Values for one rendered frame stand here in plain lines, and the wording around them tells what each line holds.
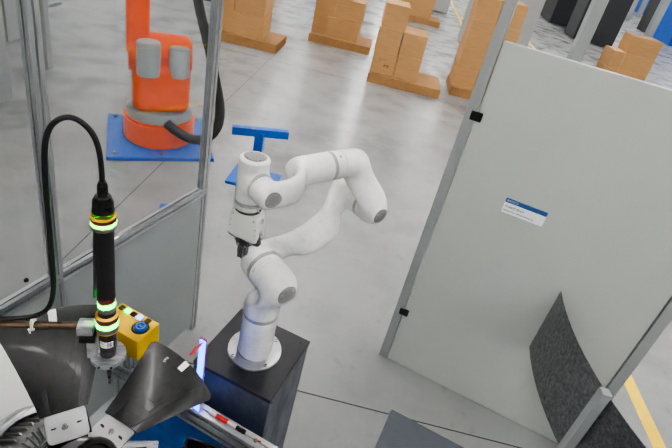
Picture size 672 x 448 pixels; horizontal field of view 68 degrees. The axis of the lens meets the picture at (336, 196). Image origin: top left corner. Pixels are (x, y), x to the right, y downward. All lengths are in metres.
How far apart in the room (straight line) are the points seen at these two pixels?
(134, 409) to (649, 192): 2.13
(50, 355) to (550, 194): 2.07
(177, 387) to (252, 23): 7.81
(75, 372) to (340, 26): 9.14
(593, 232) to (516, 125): 0.62
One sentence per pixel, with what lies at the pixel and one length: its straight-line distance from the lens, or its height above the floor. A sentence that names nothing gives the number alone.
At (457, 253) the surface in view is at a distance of 2.74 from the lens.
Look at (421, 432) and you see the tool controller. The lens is 1.44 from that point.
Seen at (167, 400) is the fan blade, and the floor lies 1.18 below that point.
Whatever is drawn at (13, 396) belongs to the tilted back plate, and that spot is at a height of 1.17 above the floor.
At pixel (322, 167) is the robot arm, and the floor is 1.70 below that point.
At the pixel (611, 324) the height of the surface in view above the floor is 0.89.
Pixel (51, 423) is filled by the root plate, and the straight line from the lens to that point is 1.38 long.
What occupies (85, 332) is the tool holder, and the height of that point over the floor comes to 1.53.
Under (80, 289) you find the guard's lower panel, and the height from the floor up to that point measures 0.86.
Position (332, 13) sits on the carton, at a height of 0.57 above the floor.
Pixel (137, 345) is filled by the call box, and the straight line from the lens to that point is 1.75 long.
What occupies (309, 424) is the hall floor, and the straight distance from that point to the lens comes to 2.91.
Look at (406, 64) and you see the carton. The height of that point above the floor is 0.39.
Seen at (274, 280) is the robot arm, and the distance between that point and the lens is 1.54.
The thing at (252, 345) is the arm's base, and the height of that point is 1.03.
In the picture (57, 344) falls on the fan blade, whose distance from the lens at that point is 1.35.
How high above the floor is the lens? 2.36
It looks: 30 degrees down
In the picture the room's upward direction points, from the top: 13 degrees clockwise
